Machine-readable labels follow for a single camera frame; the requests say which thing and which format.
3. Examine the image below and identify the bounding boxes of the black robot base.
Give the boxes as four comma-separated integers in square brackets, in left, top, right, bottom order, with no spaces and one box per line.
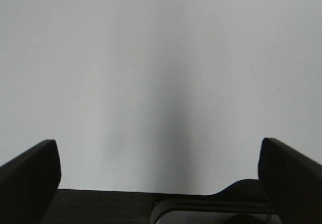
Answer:
[42,179,277,223]

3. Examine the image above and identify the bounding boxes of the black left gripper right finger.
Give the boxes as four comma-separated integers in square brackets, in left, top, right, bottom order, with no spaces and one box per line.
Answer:
[258,138,321,223]

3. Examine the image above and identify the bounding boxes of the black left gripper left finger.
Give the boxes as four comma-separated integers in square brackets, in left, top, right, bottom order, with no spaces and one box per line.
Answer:
[1,140,61,223]

